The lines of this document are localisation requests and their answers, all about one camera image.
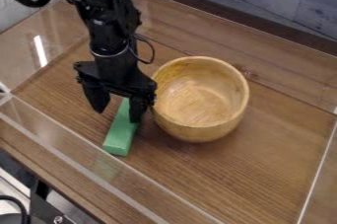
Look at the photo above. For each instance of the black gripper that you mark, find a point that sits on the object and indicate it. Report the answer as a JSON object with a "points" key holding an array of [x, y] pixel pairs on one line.
{"points": [[113, 73]]}

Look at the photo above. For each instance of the green rectangular stick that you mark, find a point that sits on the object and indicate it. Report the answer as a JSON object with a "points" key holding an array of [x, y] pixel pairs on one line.
{"points": [[121, 132]]}

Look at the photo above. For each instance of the round wooden bowl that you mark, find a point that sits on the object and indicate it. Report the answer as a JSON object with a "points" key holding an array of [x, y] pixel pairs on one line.
{"points": [[203, 98]]}

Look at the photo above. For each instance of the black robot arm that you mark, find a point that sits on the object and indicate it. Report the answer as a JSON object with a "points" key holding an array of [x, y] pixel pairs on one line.
{"points": [[111, 20]]}

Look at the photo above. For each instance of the clear acrylic front wall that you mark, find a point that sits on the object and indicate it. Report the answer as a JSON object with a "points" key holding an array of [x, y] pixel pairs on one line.
{"points": [[112, 191]]}

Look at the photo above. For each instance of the black table leg bracket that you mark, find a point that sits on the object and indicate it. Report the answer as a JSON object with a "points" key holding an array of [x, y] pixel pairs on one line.
{"points": [[43, 213]]}

